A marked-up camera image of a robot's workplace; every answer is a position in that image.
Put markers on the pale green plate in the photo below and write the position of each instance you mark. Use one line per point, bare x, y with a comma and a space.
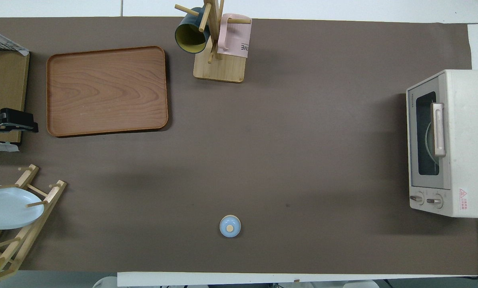
427, 144

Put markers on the white toaster oven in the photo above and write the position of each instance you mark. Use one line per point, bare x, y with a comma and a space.
467, 140

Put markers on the wooden shelf box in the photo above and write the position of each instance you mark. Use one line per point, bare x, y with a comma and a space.
5, 80

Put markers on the wooden dish rack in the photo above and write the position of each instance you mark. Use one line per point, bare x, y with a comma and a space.
55, 192

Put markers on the light blue plate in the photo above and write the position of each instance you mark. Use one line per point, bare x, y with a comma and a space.
7, 208

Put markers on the wooden serving tray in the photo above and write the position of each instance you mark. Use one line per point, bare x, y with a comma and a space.
107, 92

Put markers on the dark blue mug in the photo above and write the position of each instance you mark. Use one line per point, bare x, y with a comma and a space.
189, 36

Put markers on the wooden mug tree stand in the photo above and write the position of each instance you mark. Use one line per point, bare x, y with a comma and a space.
223, 70

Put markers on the pink mug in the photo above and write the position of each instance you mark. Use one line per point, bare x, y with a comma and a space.
233, 40

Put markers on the brown table mat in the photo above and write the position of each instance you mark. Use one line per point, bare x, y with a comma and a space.
263, 160

